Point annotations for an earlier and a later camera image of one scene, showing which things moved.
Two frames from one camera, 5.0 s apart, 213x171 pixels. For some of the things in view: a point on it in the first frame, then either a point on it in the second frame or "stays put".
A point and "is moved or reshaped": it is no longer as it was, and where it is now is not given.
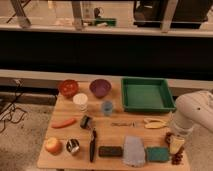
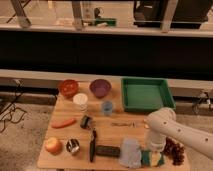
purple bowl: (100, 87) stays put
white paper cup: (81, 100) stays put
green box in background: (112, 22) stays put
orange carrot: (64, 124) stays put
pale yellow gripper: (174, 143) -> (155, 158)
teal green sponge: (158, 154) is moved or reshaped
